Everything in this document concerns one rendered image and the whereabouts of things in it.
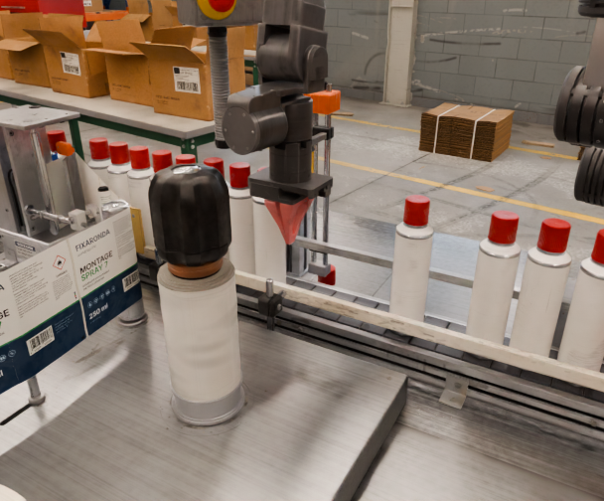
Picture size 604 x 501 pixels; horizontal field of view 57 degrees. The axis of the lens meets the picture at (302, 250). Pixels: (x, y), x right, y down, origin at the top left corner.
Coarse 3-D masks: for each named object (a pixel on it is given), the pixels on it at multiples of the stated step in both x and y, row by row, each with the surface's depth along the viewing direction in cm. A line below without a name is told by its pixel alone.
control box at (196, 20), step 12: (180, 0) 85; (192, 0) 80; (204, 0) 79; (240, 0) 82; (252, 0) 82; (180, 12) 86; (192, 12) 80; (204, 12) 80; (216, 12) 81; (228, 12) 81; (240, 12) 82; (252, 12) 83; (192, 24) 82; (204, 24) 81; (216, 24) 82; (228, 24) 83; (240, 24) 84; (252, 24) 84
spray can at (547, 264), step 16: (544, 224) 67; (560, 224) 67; (544, 240) 67; (560, 240) 66; (528, 256) 69; (544, 256) 68; (560, 256) 67; (528, 272) 70; (544, 272) 68; (560, 272) 68; (528, 288) 70; (544, 288) 69; (560, 288) 69; (528, 304) 71; (544, 304) 69; (560, 304) 71; (528, 320) 71; (544, 320) 70; (512, 336) 75; (528, 336) 72; (544, 336) 72; (544, 352) 73
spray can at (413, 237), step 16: (416, 208) 73; (400, 224) 77; (416, 224) 74; (400, 240) 76; (416, 240) 74; (432, 240) 76; (400, 256) 77; (416, 256) 76; (400, 272) 77; (416, 272) 77; (400, 288) 78; (416, 288) 78; (400, 304) 79; (416, 304) 79; (416, 320) 80
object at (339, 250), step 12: (300, 240) 92; (312, 240) 92; (336, 252) 89; (348, 252) 88; (360, 252) 87; (384, 264) 86; (432, 276) 82; (444, 276) 82; (456, 276) 81; (468, 276) 81; (516, 288) 77; (564, 300) 75
